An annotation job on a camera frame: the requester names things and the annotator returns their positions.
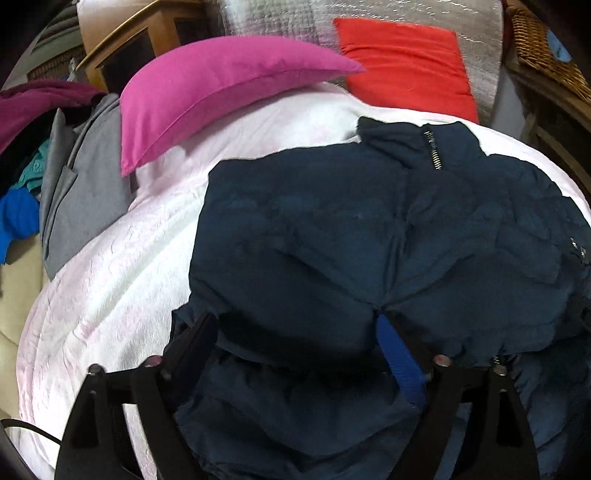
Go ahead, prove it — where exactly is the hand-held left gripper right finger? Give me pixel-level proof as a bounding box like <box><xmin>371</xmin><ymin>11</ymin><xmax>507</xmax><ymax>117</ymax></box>
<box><xmin>376</xmin><ymin>314</ymin><xmax>540</xmax><ymax>480</ymax></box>

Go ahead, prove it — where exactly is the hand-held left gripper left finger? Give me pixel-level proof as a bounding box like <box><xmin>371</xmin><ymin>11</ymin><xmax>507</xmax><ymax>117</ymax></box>
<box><xmin>54</xmin><ymin>311</ymin><xmax>219</xmax><ymax>480</ymax></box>

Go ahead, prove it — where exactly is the navy zip jacket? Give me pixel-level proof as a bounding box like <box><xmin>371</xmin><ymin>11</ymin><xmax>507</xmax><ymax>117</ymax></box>
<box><xmin>168</xmin><ymin>115</ymin><xmax>591</xmax><ymax>480</ymax></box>

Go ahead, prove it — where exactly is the white blanket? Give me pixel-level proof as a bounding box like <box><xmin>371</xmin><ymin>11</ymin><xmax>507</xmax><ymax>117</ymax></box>
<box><xmin>16</xmin><ymin>80</ymin><xmax>591</xmax><ymax>480</ymax></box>

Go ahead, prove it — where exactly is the beige cushion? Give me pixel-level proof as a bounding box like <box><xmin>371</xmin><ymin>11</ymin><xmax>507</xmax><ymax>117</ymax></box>
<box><xmin>0</xmin><ymin>240</ymin><xmax>51</xmax><ymax>352</ymax></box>

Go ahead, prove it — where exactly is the grey garment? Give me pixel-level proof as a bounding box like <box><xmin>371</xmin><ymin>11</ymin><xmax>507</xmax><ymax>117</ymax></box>
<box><xmin>39</xmin><ymin>92</ymin><xmax>139</xmax><ymax>280</ymax></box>

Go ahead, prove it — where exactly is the bright blue cloth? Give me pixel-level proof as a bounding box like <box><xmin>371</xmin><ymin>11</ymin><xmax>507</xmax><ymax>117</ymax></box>
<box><xmin>0</xmin><ymin>189</ymin><xmax>41</xmax><ymax>266</ymax></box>

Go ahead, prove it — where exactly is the teal cloth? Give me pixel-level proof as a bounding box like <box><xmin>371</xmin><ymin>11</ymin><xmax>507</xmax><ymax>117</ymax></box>
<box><xmin>11</xmin><ymin>141</ymin><xmax>51</xmax><ymax>195</ymax></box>

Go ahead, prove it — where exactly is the pink pillow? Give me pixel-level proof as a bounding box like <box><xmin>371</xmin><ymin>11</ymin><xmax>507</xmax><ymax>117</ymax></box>
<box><xmin>120</xmin><ymin>34</ymin><xmax>368</xmax><ymax>177</ymax></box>

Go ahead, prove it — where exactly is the wooden bench table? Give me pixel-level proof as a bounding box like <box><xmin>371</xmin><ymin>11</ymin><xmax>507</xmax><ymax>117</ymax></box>
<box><xmin>503</xmin><ymin>60</ymin><xmax>591</xmax><ymax>185</ymax></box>

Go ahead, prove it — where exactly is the magenta cloth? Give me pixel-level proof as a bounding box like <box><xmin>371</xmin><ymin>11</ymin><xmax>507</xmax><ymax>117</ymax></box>
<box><xmin>0</xmin><ymin>80</ymin><xmax>107</xmax><ymax>153</ymax></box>

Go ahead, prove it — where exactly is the red pillow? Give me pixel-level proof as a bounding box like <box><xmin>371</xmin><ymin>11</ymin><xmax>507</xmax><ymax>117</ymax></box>
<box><xmin>333</xmin><ymin>17</ymin><xmax>481</xmax><ymax>124</ymax></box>

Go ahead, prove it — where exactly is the wooden cabinet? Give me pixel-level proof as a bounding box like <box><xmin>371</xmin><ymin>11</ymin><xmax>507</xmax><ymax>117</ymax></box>
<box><xmin>76</xmin><ymin>0</ymin><xmax>222</xmax><ymax>95</ymax></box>

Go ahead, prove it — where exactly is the grey quilted headboard blanket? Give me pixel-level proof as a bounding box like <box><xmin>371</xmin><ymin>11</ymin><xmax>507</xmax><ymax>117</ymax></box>
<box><xmin>217</xmin><ymin>0</ymin><xmax>504</xmax><ymax>123</ymax></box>

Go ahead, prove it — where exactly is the large wicker basket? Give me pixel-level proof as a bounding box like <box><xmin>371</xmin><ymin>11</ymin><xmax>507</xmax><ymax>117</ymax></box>
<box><xmin>505</xmin><ymin>0</ymin><xmax>591</xmax><ymax>104</ymax></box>

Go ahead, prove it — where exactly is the light blue cloth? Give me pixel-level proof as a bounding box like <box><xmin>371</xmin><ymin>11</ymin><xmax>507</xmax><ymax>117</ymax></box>
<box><xmin>547</xmin><ymin>30</ymin><xmax>573</xmax><ymax>63</ymax></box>

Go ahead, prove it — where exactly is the black cable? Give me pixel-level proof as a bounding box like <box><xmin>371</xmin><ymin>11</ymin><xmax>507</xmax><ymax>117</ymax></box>
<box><xmin>0</xmin><ymin>418</ymin><xmax>63</xmax><ymax>448</ymax></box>

